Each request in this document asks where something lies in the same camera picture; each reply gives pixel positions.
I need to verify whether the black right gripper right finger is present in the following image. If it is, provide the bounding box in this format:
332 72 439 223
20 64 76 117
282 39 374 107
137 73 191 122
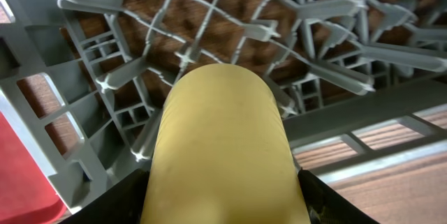
298 170 379 224

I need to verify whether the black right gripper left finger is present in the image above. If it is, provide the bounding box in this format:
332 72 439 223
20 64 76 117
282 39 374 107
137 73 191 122
61 169 149 224

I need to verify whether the yellow plastic cup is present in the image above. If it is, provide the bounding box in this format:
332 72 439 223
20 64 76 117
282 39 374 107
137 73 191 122
141 64 309 224

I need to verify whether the grey dishwasher rack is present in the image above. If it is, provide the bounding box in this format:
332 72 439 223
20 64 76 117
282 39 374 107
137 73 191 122
1 0 446 213

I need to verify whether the red plastic tray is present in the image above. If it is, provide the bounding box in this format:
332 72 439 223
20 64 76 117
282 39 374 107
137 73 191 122
1 116 66 223

